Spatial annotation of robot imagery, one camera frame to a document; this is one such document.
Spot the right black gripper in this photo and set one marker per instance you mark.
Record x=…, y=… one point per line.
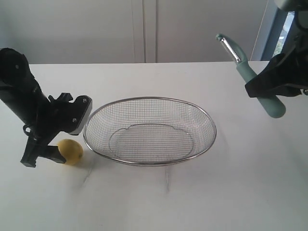
x=285, y=74

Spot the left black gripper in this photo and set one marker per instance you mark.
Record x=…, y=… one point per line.
x=45, y=120

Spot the yellow lemon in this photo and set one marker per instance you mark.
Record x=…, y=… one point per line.
x=71, y=151

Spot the teal handled vegetable peeler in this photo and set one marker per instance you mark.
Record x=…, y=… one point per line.
x=271, y=104

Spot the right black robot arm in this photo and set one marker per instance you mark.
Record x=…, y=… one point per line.
x=296, y=6

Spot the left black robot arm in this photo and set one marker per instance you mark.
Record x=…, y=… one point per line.
x=16, y=80

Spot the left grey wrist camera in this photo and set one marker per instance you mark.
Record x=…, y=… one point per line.
x=76, y=115

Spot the dark window frame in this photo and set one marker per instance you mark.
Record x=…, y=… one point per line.
x=280, y=28

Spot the oval wire mesh basket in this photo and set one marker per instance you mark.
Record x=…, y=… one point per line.
x=150, y=131

